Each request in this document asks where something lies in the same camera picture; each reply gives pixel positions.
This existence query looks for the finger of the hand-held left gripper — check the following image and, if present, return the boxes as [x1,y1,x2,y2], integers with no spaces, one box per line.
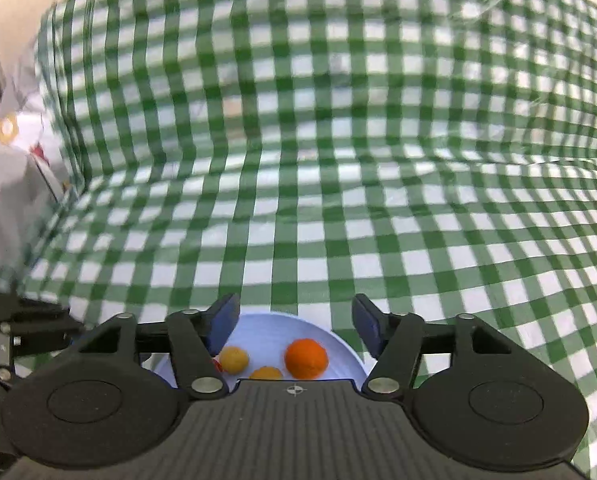
[0,316,86,361]
[0,287,73,322]

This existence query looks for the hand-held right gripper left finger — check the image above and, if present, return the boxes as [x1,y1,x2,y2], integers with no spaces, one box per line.
[78,292,242,401]

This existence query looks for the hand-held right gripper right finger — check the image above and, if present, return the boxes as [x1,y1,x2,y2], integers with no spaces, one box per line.
[353,293,517,401]

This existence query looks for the blue plate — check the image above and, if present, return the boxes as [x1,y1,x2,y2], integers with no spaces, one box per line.
[151,312,368,392]

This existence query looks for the orange tangerine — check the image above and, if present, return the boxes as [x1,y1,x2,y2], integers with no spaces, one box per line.
[284,338,329,379]

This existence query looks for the grey cloth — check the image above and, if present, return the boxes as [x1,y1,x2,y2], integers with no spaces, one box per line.
[0,142,64,291]

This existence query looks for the green checkered cloth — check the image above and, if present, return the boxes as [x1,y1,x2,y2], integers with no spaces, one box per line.
[21,0,597,480]

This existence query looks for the white patterned bag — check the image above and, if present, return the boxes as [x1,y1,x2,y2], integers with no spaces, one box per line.
[0,72,74,203]

